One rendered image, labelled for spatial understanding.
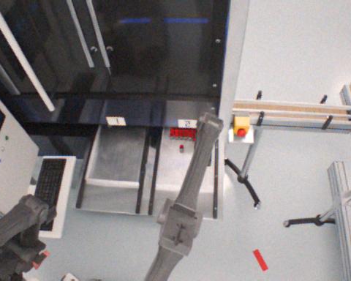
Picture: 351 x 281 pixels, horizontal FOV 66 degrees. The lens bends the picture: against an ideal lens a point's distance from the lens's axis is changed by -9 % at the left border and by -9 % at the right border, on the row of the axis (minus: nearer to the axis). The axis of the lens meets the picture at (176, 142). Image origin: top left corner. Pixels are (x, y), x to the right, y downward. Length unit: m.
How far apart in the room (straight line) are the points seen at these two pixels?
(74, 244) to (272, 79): 2.34
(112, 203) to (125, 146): 0.30
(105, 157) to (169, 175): 0.33
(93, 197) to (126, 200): 0.16
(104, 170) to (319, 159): 1.82
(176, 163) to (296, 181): 1.30
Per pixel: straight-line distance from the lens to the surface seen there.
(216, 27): 0.98
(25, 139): 1.63
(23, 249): 1.03
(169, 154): 1.44
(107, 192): 1.41
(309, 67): 3.34
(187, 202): 0.78
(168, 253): 0.70
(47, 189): 1.59
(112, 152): 1.50
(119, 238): 2.25
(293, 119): 1.57
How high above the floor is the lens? 2.13
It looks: 58 degrees down
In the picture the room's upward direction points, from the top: 5 degrees counter-clockwise
